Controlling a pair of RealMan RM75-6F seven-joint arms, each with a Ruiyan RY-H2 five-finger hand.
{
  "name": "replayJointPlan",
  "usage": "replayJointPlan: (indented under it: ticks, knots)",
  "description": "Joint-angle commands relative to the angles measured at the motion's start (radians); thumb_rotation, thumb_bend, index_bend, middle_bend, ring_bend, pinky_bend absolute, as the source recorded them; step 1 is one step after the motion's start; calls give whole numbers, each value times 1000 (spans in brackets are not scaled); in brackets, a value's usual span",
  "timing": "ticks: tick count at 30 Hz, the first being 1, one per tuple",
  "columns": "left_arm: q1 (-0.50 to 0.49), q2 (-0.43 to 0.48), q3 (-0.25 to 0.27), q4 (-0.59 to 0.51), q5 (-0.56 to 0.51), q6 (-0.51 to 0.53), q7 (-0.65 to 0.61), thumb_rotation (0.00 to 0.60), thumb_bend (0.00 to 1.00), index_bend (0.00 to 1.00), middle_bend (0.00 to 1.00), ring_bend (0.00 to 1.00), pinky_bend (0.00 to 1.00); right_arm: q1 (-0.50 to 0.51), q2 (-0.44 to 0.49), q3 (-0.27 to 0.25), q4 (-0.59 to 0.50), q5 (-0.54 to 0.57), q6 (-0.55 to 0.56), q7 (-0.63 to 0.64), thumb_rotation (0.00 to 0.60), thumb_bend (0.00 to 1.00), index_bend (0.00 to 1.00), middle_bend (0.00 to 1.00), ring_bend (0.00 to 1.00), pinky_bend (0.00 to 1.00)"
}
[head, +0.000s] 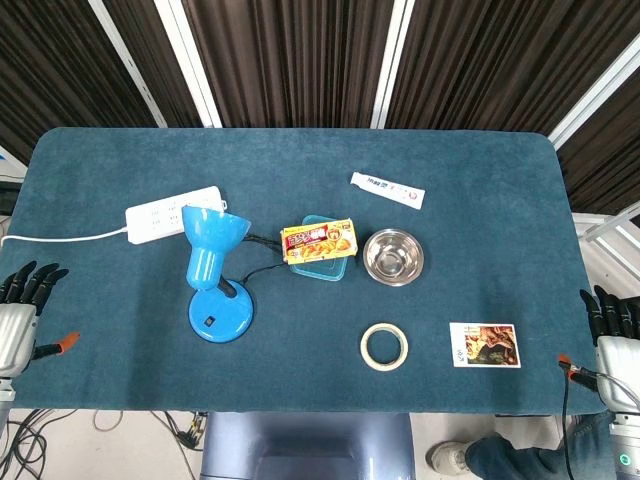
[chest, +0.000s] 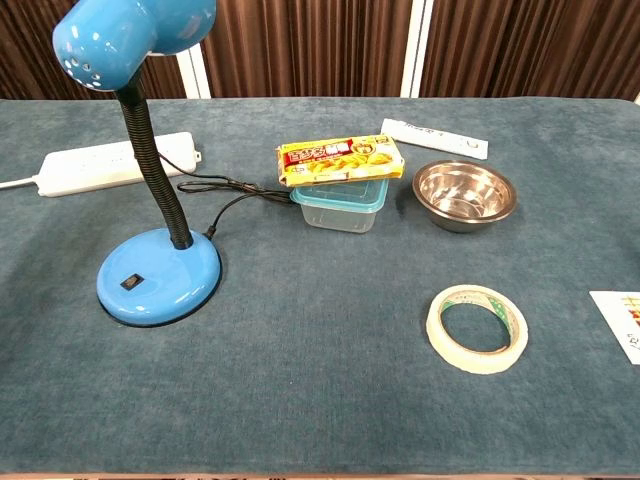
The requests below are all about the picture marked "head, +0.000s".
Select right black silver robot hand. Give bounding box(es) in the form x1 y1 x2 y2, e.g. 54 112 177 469
557 285 640 414

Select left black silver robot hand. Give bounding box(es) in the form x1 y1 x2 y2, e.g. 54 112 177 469
0 260 81 381

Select blue desk lamp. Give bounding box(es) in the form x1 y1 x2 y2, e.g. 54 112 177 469
180 203 255 344

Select white photo card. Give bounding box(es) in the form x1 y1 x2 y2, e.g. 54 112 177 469
448 321 522 370

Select blue jeans leg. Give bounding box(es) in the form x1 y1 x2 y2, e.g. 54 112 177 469
464 412 619 480

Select white power strip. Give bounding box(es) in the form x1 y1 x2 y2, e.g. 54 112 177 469
124 185 229 246

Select white sneaker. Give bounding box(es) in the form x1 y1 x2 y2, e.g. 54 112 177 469
425 440 474 475

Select stainless steel bowl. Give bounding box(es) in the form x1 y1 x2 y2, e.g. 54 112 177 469
362 228 426 288

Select beige masking tape roll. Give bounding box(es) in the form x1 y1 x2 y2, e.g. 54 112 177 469
359 322 409 372

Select white toothpaste tube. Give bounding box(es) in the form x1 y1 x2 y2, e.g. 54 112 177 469
349 171 427 210

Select blue plastic container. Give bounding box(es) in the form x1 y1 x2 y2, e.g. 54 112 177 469
289 214 351 284

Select blue robot torso base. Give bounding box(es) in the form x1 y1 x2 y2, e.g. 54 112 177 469
199 411 417 480

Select yellow curry box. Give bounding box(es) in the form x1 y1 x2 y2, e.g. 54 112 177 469
280 217 359 265

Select teal table cloth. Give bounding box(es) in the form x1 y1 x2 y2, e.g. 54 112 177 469
0 127 607 416

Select dark brown curtain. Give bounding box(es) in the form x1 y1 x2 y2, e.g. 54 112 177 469
0 0 640 216

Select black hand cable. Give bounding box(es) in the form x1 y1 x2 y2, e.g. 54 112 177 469
561 367 577 480

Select white power strip cable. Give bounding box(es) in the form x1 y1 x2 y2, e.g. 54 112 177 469
0 225 129 248

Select black floor cables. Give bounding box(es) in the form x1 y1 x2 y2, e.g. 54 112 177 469
0 408 207 480

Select white metal side frame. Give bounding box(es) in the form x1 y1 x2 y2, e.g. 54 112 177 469
572 199 640 284

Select wide white frame beam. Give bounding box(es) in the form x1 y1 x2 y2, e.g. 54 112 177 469
153 0 223 129
547 44 640 151
369 0 414 130

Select thin white frame beam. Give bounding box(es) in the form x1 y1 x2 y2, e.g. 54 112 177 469
88 0 169 129

